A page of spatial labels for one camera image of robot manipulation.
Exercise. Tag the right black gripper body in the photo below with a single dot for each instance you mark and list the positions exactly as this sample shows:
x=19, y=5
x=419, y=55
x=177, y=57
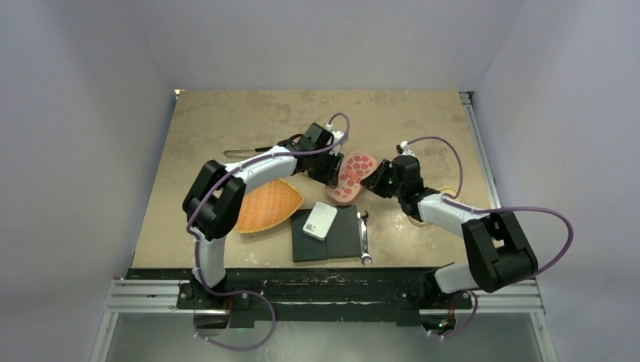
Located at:
x=383, y=182

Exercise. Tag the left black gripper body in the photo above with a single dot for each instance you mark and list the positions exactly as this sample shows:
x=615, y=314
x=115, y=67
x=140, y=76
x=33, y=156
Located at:
x=324, y=167

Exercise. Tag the pink lunch box lid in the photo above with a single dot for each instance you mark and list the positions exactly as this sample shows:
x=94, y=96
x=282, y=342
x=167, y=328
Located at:
x=355, y=167

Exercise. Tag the pink lunch box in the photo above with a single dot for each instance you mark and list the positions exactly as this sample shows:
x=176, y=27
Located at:
x=343, y=195

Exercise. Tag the cream lunch box lid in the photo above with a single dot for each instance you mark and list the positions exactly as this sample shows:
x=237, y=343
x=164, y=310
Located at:
x=430, y=209

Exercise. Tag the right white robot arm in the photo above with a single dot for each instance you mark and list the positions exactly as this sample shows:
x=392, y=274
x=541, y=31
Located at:
x=498, y=252

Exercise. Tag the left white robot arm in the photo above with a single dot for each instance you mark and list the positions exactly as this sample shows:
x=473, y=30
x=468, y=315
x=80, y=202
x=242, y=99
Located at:
x=214, y=201

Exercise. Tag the white power bank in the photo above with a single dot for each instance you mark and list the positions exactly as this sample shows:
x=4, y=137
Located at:
x=320, y=220

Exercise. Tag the woven bamboo basket tray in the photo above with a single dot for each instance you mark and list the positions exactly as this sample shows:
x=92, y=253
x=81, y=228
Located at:
x=268, y=206

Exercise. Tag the right black foam block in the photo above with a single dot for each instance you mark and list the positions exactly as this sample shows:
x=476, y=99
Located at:
x=343, y=239

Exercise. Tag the black foam block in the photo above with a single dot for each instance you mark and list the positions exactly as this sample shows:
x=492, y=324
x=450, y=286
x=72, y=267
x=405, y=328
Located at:
x=343, y=239
x=305, y=248

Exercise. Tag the silver open-end wrench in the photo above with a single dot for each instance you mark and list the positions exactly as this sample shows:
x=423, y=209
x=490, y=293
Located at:
x=365, y=257

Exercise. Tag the left black foam block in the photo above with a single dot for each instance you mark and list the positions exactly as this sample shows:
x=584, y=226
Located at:
x=305, y=248

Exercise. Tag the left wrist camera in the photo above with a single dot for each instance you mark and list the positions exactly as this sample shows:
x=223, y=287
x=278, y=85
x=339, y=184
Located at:
x=334, y=138

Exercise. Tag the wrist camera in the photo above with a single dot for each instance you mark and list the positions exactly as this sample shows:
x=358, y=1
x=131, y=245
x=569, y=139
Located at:
x=334, y=138
x=403, y=148

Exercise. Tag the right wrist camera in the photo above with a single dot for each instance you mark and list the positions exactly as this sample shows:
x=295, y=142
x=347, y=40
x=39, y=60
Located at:
x=403, y=148

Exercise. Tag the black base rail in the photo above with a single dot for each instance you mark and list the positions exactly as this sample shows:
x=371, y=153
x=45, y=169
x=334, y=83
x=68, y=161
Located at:
x=403, y=296

